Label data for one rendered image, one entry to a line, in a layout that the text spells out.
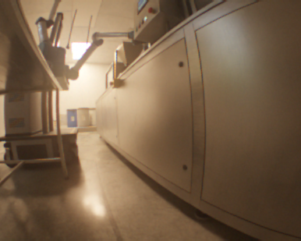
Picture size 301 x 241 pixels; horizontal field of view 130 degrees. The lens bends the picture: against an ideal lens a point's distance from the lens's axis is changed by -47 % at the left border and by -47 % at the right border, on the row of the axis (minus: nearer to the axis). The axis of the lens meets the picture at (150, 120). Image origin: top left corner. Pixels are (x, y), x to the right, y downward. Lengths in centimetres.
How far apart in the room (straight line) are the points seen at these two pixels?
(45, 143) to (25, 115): 35
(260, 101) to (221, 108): 12
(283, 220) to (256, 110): 29
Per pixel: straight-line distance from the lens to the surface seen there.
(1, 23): 43
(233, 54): 38
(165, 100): 55
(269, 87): 33
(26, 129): 144
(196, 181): 48
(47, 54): 134
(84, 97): 540
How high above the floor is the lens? 45
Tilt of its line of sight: 3 degrees down
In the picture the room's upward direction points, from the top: 3 degrees counter-clockwise
